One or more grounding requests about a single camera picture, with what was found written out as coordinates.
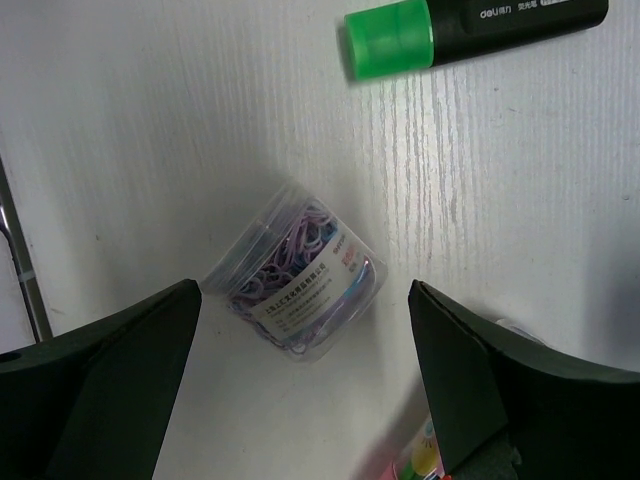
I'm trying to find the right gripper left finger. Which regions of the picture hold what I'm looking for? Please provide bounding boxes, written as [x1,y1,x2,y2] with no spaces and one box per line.
[1,279,202,479]

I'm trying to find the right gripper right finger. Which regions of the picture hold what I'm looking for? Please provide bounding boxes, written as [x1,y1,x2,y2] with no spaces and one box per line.
[408,281,639,479]

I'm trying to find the clear jar of paperclips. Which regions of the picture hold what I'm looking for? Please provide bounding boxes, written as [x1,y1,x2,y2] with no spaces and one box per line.
[200,183,388,362]

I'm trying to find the green cap black highlighter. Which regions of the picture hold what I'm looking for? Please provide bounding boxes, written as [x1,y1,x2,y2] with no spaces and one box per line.
[342,0,609,81]

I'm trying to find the pink cap clear tube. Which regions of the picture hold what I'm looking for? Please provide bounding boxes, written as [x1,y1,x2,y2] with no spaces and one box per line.
[379,415,445,480]

